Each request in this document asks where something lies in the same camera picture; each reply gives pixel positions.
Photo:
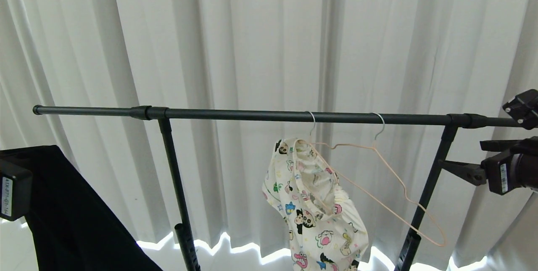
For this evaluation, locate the pink clothes hanger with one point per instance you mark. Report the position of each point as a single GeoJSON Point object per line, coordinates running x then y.
{"type": "Point", "coordinates": [374, 147]}
{"type": "Point", "coordinates": [314, 120]}

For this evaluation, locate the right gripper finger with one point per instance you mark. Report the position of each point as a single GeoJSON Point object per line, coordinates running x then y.
{"type": "Point", "coordinates": [466, 173]}
{"type": "Point", "coordinates": [512, 144]}

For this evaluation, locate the white curtain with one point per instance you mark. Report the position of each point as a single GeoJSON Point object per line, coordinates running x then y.
{"type": "Point", "coordinates": [252, 31]}

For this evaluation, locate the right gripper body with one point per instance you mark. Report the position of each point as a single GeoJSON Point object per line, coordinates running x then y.
{"type": "Point", "coordinates": [519, 172]}

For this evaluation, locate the black garment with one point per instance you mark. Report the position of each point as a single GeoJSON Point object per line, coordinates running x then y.
{"type": "Point", "coordinates": [75, 220]}

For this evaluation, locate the black clothes rack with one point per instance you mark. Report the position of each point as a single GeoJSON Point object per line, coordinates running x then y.
{"type": "Point", "coordinates": [252, 115]}

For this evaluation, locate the cream printed garment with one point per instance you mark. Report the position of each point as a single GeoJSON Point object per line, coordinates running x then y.
{"type": "Point", "coordinates": [319, 220]}

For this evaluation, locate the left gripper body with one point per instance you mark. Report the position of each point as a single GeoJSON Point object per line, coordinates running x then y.
{"type": "Point", "coordinates": [21, 195]}

